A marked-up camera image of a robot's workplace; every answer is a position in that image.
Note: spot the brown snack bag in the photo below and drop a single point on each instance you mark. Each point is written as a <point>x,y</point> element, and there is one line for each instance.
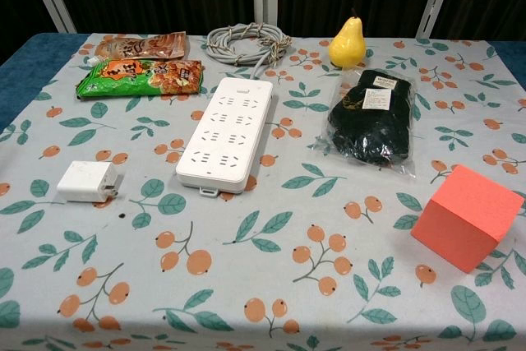
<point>139,44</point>

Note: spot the black gloves in plastic bag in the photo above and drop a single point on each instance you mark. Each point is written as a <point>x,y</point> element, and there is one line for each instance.
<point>370,121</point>

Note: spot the orange foam cube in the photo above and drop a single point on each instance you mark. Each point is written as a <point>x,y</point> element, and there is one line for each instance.
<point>464,219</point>

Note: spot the yellow pear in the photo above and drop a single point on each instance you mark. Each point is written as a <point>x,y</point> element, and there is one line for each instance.
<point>347,47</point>

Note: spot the green snack bag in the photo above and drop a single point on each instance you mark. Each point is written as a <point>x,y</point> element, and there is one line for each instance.
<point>139,77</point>

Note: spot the white charger adapter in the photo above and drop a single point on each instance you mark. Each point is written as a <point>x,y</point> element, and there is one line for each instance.
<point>88,181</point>

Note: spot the floral tablecloth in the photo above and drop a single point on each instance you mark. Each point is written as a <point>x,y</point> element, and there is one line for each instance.
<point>263,244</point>

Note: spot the white power strip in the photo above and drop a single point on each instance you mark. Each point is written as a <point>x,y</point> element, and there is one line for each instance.
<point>224,137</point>

